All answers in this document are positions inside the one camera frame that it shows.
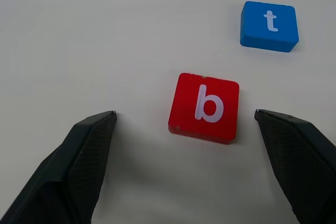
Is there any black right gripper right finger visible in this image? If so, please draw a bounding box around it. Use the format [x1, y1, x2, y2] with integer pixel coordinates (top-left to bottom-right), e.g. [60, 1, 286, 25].
[254, 109, 336, 224]

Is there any blue letter t block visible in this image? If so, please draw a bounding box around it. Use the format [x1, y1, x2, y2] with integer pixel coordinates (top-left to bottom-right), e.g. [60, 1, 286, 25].
[239, 1, 300, 52]

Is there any red letter b block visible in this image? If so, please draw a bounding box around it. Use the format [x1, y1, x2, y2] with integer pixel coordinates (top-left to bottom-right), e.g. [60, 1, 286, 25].
[167, 72, 240, 145]

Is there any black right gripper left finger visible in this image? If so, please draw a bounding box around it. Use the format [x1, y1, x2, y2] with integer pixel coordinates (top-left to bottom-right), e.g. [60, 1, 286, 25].
[0, 110, 118, 224]

